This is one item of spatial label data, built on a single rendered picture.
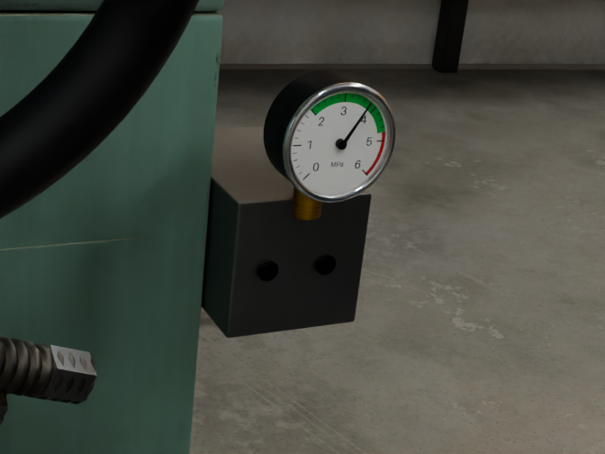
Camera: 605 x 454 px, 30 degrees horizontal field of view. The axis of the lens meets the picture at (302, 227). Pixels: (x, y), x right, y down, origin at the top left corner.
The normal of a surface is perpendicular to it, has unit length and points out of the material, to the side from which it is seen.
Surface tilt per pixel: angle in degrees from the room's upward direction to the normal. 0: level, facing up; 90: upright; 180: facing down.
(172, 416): 90
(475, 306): 0
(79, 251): 90
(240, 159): 0
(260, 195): 0
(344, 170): 90
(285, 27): 90
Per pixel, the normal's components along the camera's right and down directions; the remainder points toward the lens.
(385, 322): 0.11, -0.92
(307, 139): 0.43, 0.39
